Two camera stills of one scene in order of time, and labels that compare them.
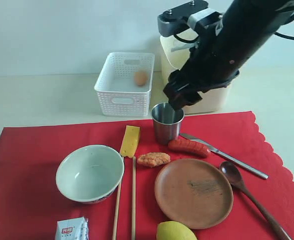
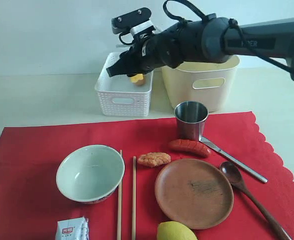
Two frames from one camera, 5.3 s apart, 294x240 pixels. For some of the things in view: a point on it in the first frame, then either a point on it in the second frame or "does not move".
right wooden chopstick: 134,199 does not move
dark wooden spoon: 233,175 does not move
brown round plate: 194,191 does not move
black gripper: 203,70 to 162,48
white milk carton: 73,229 does not move
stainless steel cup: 166,123 to 190,116
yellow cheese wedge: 130,141 to 137,77
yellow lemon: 173,230 does not move
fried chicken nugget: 153,159 does not move
